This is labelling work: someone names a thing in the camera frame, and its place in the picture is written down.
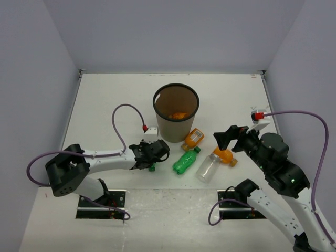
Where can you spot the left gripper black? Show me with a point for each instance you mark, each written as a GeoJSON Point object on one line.
{"type": "Point", "coordinates": [144, 144]}

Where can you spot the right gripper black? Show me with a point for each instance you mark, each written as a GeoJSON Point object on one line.
{"type": "Point", "coordinates": [233, 132]}

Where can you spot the green bottle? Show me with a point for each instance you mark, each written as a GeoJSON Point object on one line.
{"type": "Point", "coordinates": [185, 161]}
{"type": "Point", "coordinates": [152, 168]}

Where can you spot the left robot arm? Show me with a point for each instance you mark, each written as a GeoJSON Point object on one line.
{"type": "Point", "coordinates": [69, 171]}

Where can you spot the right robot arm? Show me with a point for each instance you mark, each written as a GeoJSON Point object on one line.
{"type": "Point", "coordinates": [306, 229]}

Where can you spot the brown cardboard bin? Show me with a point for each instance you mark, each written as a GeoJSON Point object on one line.
{"type": "Point", "coordinates": [170, 99]}

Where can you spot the orange bottle with label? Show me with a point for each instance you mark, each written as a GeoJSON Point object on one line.
{"type": "Point", "coordinates": [193, 139]}

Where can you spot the clear plastic bottle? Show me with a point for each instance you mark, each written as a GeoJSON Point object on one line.
{"type": "Point", "coordinates": [208, 168]}

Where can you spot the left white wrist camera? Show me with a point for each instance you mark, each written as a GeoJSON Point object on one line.
{"type": "Point", "coordinates": [153, 131]}

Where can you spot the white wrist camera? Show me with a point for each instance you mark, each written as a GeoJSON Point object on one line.
{"type": "Point", "coordinates": [153, 131]}
{"type": "Point", "coordinates": [260, 121]}

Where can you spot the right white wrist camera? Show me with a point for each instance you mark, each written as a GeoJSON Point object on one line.
{"type": "Point", "coordinates": [260, 121]}

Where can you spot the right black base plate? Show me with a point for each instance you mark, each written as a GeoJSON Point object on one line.
{"type": "Point", "coordinates": [235, 211]}

